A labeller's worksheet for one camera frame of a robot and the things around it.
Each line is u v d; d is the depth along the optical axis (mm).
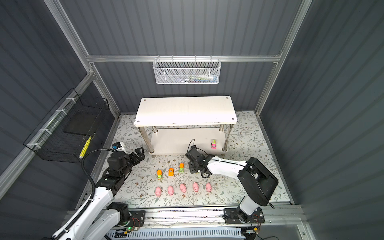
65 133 722
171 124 693
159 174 864
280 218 739
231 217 722
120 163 616
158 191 806
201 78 917
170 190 809
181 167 891
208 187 824
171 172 881
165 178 870
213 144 914
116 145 708
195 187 821
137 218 727
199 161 682
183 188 822
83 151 677
